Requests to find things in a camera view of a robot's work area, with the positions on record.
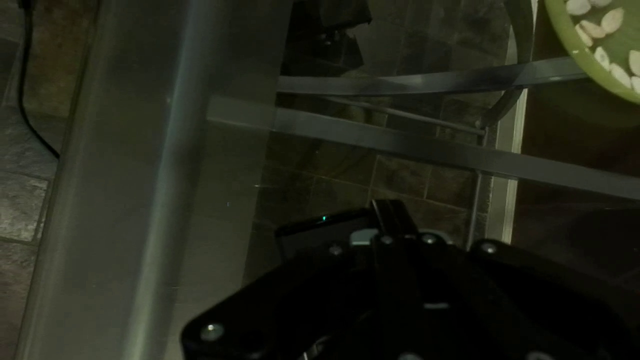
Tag black floor cable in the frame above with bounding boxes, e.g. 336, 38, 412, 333
13, 0, 64, 163

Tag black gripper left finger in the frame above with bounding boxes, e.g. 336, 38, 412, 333
177, 199, 404, 360

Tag green round plate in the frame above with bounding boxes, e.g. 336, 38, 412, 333
542, 0, 640, 109

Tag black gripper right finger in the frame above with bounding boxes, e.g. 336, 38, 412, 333
391, 199, 640, 360

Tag glass top table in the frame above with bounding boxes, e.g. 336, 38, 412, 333
12, 0, 640, 360

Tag many white beans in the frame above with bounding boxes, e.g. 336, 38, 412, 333
563, 0, 640, 96

